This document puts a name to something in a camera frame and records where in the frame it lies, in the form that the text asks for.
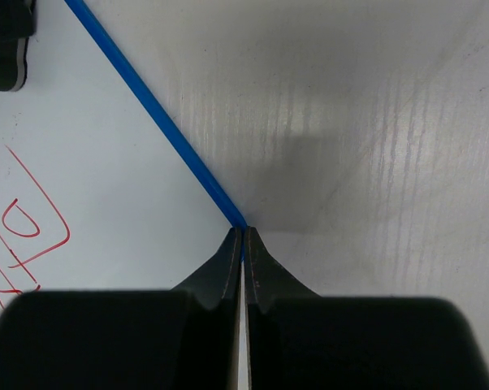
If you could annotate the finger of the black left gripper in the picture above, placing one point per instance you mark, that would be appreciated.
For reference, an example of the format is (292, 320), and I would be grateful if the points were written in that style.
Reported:
(16, 19)

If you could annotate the green whiteboard eraser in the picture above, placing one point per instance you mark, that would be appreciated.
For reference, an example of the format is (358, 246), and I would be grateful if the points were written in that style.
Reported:
(13, 64)

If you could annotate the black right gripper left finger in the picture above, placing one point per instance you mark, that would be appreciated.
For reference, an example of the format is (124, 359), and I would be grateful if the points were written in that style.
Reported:
(186, 337)

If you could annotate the blue-framed small whiteboard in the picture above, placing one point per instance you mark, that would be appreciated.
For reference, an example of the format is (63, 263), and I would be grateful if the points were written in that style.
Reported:
(93, 197)

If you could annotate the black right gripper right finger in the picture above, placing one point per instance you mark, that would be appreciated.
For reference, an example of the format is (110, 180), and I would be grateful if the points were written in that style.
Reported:
(298, 339)

